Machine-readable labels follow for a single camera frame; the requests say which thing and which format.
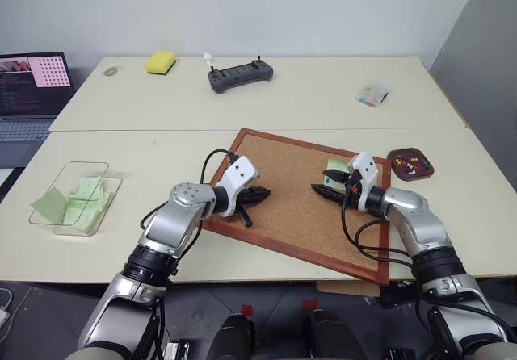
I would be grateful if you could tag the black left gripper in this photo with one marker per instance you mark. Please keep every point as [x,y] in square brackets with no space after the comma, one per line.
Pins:
[243,199]

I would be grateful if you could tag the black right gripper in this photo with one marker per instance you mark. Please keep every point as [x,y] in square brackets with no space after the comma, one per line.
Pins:
[351,188]

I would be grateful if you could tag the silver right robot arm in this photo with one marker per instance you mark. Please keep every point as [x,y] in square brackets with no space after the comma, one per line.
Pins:
[424,223]

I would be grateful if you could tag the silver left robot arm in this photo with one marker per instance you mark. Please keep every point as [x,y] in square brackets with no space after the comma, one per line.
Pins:
[173,231]

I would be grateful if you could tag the green sticky note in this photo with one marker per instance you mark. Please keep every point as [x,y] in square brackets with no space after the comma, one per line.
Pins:
[334,164]

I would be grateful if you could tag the brown oval tray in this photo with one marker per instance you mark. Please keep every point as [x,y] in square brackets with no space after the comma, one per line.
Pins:
[420,173]

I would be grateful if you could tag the clear plastic box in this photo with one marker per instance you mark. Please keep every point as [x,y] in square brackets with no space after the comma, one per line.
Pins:
[103,198]

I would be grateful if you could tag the small black box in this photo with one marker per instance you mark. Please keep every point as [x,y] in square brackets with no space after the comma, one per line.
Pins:
[177,350]

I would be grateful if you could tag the crumpled green paper note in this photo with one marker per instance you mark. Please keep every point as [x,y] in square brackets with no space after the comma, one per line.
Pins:
[89,188]
[85,214]

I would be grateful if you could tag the flat green paper note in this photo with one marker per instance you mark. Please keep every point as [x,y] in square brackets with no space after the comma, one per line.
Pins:
[48,206]

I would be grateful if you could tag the wood framed cork board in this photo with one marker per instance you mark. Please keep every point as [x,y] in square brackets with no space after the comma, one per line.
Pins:
[288,198]

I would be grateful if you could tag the purple pushpin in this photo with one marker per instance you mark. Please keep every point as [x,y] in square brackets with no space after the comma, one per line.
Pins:
[400,160]

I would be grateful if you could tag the white pushpin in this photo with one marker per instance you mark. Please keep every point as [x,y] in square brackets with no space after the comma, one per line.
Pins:
[410,171]

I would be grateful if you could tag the small clear compartment case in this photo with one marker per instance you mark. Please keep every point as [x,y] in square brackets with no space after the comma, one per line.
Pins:
[372,95]

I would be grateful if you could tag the grey handheld controller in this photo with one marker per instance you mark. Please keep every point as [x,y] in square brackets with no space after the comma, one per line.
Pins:
[240,76]

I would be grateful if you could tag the dark rounded shape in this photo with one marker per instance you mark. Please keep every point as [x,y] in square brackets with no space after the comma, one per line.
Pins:
[234,337]
[333,336]

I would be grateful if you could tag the small white crumpled object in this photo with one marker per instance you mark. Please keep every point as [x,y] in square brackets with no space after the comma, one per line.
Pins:
[208,56]

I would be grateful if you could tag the yellow green sponge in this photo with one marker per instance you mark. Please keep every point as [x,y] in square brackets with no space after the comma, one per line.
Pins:
[159,62]

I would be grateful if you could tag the grey partition panel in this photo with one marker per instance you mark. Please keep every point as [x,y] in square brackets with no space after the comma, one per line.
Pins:
[480,73]

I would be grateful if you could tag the open laptop computer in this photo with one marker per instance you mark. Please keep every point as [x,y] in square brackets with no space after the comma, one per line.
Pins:
[28,93]

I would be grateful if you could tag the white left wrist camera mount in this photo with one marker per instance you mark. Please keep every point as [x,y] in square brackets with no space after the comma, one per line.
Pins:
[239,173]

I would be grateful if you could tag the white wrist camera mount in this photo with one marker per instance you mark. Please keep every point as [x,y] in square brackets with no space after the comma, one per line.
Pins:
[239,173]
[364,165]

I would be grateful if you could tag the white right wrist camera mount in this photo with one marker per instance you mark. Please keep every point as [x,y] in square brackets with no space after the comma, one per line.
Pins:
[364,165]

